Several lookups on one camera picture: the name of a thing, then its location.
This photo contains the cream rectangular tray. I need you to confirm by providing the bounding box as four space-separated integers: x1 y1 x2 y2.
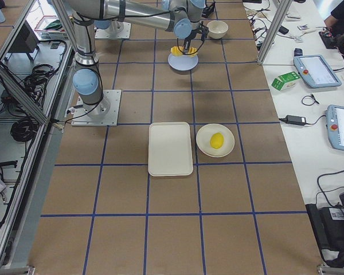
148 122 193 177

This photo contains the black plate rack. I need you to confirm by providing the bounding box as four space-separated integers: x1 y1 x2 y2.
202 1 216 18

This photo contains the blue plate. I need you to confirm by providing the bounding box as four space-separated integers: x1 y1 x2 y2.
168 53 198 71

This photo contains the cream bowl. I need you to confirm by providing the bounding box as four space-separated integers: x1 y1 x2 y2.
207 21 229 39

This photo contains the aluminium frame post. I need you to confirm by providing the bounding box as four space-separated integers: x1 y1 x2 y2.
257 0 292 65

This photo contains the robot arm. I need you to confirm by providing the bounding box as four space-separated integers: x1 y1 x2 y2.
68 1 209 117
94 20 124 33

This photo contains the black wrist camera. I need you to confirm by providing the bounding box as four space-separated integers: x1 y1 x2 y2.
200 21 209 42

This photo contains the black power adapter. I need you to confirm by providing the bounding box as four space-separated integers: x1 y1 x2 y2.
286 115 307 126

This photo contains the teach pendant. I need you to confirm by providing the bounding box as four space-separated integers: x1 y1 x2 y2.
326 105 344 151
293 55 342 88

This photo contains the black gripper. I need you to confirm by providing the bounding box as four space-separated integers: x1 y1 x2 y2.
182 29 202 54

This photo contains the far teach pendant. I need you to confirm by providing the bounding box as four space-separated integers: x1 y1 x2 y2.
293 55 342 88

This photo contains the near teach pendant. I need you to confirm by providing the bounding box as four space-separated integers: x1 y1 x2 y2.
326 105 344 151

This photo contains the yellow lemon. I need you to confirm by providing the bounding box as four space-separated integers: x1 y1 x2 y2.
210 132 224 149

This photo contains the cream plate under lemon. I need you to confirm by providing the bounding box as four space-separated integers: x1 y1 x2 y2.
196 124 235 158

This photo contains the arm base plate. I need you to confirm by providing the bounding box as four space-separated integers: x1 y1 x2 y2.
95 21 132 40
71 89 122 127

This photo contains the green white carton box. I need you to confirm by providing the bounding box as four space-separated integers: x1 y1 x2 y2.
271 71 300 91

